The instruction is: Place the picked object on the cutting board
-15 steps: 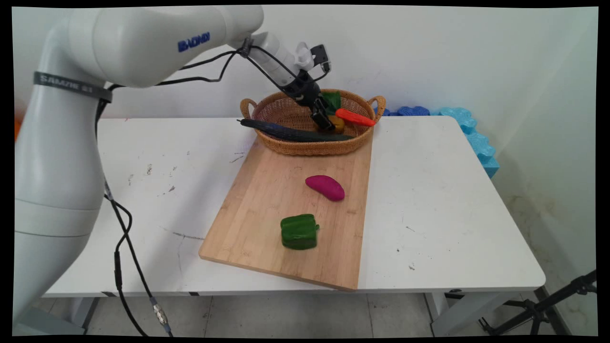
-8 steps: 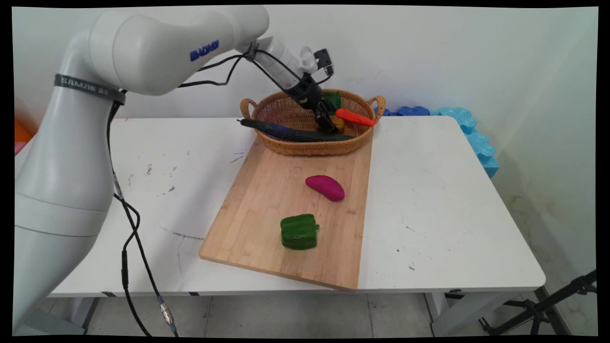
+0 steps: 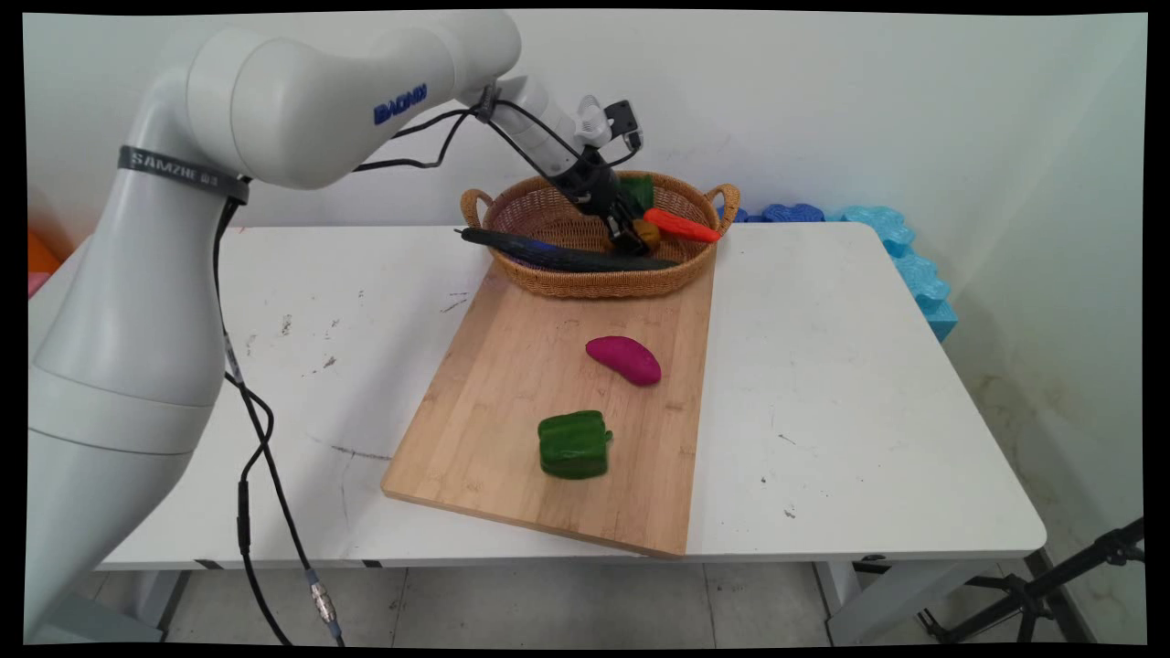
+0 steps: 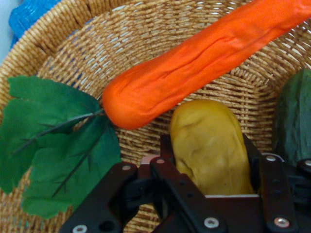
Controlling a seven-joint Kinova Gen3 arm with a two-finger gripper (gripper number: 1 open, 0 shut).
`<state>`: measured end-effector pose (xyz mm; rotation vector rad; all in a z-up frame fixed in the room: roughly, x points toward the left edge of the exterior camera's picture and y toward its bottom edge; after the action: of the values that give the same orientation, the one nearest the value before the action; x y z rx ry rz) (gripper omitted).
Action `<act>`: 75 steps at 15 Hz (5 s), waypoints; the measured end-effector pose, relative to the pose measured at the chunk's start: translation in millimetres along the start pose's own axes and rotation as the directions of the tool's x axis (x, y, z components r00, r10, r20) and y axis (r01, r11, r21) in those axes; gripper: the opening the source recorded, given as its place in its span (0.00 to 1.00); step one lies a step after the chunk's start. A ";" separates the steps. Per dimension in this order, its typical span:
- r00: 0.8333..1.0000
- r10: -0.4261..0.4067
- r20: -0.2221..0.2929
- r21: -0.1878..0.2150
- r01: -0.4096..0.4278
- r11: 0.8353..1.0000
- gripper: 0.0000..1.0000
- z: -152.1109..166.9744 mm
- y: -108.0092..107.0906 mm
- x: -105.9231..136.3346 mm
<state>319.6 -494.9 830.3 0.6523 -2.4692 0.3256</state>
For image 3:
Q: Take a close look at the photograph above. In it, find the wide grey printed strap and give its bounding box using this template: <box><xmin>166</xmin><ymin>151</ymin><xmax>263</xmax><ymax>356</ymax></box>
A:
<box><xmin>117</xmin><ymin>144</ymin><xmax>251</xmax><ymax>206</ymax></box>

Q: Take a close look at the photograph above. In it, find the black tripod stand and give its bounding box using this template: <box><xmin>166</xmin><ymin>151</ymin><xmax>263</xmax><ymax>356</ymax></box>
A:
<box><xmin>917</xmin><ymin>516</ymin><xmax>1146</xmax><ymax>646</ymax></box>

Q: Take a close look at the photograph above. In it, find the dark blue foam piece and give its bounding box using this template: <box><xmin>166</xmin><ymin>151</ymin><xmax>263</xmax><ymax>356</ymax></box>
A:
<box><xmin>717</xmin><ymin>202</ymin><xmax>826</xmax><ymax>226</ymax></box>

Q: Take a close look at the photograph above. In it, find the woven wicker basket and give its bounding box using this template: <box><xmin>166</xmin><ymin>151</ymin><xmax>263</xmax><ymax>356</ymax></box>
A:
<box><xmin>460</xmin><ymin>170</ymin><xmax>742</xmax><ymax>301</ymax></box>

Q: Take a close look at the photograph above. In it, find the purple toy sweet potato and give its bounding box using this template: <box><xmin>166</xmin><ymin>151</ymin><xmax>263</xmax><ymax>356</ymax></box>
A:
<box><xmin>585</xmin><ymin>335</ymin><xmax>663</xmax><ymax>387</ymax></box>

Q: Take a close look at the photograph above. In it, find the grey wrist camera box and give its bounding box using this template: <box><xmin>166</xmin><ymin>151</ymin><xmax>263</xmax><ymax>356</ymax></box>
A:
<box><xmin>601</xmin><ymin>99</ymin><xmax>645</xmax><ymax>154</ymax></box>

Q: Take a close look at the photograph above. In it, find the brown toy potato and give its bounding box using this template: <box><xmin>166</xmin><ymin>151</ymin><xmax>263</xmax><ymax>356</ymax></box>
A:
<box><xmin>601</xmin><ymin>219</ymin><xmax>663</xmax><ymax>256</ymax></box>

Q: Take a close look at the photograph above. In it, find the wooden cutting board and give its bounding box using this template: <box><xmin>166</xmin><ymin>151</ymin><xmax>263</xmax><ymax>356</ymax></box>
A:
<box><xmin>380</xmin><ymin>260</ymin><xmax>717</xmax><ymax>559</ymax></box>

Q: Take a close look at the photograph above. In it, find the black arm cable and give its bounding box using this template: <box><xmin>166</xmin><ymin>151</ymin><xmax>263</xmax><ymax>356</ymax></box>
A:
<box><xmin>353</xmin><ymin>99</ymin><xmax>644</xmax><ymax>176</ymax></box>

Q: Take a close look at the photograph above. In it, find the black cable with metal connector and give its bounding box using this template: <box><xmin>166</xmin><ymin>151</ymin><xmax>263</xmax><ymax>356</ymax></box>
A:
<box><xmin>212</xmin><ymin>199</ymin><xmax>346</xmax><ymax>648</ymax></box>

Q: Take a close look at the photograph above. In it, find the light blue foam piece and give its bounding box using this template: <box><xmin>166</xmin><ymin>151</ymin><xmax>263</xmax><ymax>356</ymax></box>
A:
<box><xmin>839</xmin><ymin>205</ymin><xmax>960</xmax><ymax>343</ymax></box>

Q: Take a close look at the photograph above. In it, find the white table leg frame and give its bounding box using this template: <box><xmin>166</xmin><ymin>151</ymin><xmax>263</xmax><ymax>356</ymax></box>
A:
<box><xmin>812</xmin><ymin>552</ymin><xmax>1038</xmax><ymax>646</ymax></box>

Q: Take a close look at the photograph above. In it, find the dark green toy cucumber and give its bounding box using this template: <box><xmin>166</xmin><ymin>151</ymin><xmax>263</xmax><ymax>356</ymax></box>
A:
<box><xmin>454</xmin><ymin>227</ymin><xmax>680</xmax><ymax>275</ymax></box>

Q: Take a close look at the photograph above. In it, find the green toy bell pepper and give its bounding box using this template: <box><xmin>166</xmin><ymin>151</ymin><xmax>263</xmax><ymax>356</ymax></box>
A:
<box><xmin>537</xmin><ymin>409</ymin><xmax>614</xmax><ymax>481</ymax></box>

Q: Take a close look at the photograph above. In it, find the orange toy carrot with leaves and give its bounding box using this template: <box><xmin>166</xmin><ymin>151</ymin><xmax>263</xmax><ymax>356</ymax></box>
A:
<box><xmin>618</xmin><ymin>173</ymin><xmax>722</xmax><ymax>245</ymax></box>

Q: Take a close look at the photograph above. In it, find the orange object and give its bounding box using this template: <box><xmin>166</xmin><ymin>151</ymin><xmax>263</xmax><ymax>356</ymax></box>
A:
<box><xmin>27</xmin><ymin>228</ymin><xmax>63</xmax><ymax>300</ymax></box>

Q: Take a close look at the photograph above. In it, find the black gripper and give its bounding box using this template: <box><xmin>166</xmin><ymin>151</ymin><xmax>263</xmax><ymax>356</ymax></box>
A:
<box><xmin>554</xmin><ymin>150</ymin><xmax>654</xmax><ymax>258</ymax></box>

